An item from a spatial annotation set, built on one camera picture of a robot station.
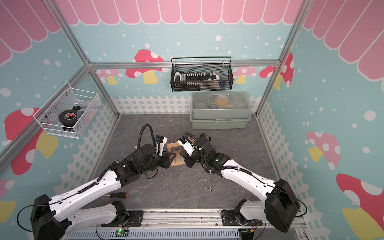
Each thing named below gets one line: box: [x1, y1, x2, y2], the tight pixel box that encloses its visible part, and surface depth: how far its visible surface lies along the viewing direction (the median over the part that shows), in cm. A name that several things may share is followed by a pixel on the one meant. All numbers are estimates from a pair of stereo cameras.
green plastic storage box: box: [190, 91, 252, 130], surface depth 105 cm
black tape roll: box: [58, 109, 78, 127], surface depth 71 cm
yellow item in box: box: [215, 94, 228, 106], surface depth 105 cm
